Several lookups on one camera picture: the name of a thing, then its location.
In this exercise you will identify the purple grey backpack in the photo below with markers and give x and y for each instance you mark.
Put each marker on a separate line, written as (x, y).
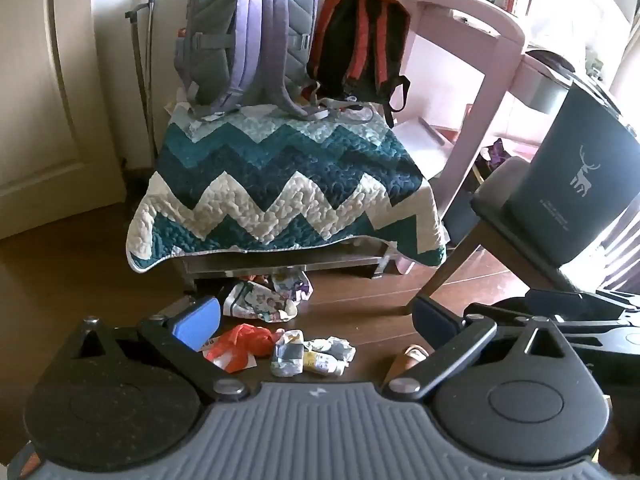
(250, 60)

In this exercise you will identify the red black backpack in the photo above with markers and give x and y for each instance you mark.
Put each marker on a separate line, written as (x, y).
(350, 45)

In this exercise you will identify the purple patterned bag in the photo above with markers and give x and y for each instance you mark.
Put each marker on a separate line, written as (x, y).
(492, 155)

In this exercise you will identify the folded metal frame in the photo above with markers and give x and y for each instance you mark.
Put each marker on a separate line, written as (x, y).
(145, 85)

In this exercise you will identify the red plastic bag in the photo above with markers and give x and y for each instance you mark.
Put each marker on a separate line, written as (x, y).
(245, 340)

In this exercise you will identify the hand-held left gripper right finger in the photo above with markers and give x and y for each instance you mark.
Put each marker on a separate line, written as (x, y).
(435, 322)

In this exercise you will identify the grey bin with deer print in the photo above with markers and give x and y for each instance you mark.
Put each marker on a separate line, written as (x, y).
(575, 175)

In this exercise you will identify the brown shoe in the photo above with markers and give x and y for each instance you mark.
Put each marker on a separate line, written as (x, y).
(402, 362)

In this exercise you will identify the crumpled grey white wrapper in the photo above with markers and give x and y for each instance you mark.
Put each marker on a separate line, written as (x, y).
(287, 355)

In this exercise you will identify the crumpled white yellow wrapper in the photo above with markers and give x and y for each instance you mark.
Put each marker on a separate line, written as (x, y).
(327, 357)

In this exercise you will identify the teal white zigzag quilt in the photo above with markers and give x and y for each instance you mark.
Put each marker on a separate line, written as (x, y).
(280, 170)

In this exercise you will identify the cream door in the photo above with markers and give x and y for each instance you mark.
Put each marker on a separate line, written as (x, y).
(50, 110)

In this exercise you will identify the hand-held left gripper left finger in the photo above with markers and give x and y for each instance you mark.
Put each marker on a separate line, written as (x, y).
(197, 322)

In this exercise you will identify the white board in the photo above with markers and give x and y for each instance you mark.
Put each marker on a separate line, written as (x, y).
(420, 135)

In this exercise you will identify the pink desk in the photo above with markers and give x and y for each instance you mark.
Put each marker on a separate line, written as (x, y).
(481, 125)

